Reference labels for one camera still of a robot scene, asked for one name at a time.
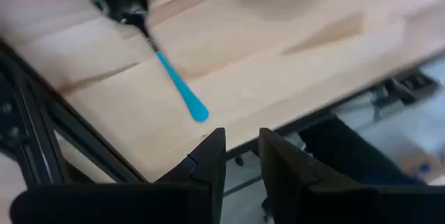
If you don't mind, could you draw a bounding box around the black metal rig frame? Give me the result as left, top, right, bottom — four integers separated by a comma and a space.
0, 39, 442, 186

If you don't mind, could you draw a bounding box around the spoon with teal handle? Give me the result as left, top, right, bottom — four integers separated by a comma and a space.
78, 0, 211, 123

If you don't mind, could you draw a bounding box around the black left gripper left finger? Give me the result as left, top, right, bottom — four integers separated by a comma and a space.
9, 127, 227, 224

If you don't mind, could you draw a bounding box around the black table-level camera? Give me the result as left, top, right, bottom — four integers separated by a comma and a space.
370, 70, 442, 120

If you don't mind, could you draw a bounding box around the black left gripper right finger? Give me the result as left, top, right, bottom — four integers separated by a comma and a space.
258, 127, 445, 224

